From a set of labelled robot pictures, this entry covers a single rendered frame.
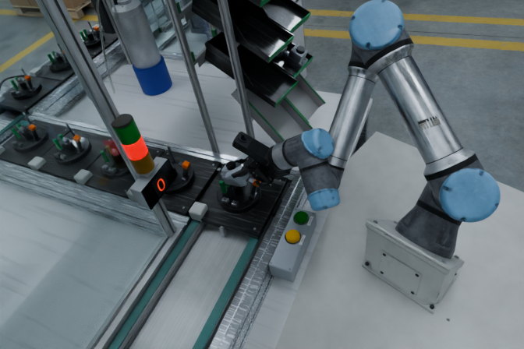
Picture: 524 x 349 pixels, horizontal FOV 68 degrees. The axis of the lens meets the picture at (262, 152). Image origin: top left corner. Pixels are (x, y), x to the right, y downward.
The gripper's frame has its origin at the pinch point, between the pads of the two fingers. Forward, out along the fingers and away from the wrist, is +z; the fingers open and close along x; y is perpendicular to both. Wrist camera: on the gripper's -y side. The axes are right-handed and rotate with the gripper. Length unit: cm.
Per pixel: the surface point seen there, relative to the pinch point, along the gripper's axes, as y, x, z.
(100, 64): -54, 62, 106
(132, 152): -25.4, -21.1, -5.6
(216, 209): 8.1, -7.1, 10.9
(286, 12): -21, 45, -18
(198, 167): -0.8, 7.3, 23.6
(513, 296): 66, -1, -52
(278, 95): -4.3, 25.4, -10.8
